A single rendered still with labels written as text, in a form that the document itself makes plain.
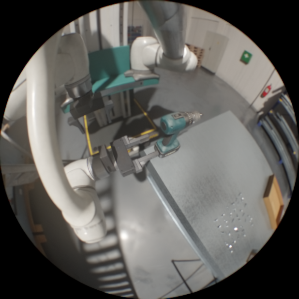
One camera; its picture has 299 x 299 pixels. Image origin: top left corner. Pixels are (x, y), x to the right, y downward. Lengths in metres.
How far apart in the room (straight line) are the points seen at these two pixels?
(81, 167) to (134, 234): 0.93
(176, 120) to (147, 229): 1.03
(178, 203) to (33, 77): 0.58
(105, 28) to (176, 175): 0.96
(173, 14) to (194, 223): 0.68
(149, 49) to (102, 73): 0.34
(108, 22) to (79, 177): 0.86
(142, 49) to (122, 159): 0.58
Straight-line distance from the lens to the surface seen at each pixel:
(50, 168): 0.20
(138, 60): 0.68
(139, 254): 1.27
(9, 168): 1.08
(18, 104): 0.32
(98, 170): 0.36
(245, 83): 5.12
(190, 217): 0.51
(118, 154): 0.37
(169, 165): 0.50
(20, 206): 1.86
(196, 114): 0.40
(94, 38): 0.83
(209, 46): 5.68
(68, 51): 0.32
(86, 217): 0.28
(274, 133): 3.98
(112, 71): 0.79
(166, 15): 0.28
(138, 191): 1.11
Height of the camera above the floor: 1.10
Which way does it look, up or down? 62 degrees down
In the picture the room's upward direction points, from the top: 9 degrees clockwise
